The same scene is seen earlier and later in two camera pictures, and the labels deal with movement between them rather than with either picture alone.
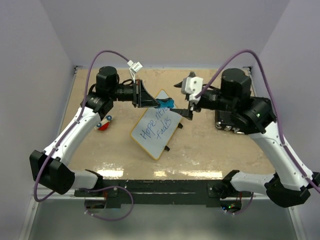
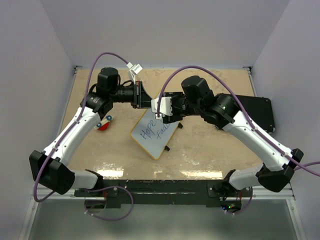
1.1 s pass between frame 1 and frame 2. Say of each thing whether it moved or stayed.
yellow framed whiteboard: stayed
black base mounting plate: stayed
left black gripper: stayed
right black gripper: moved
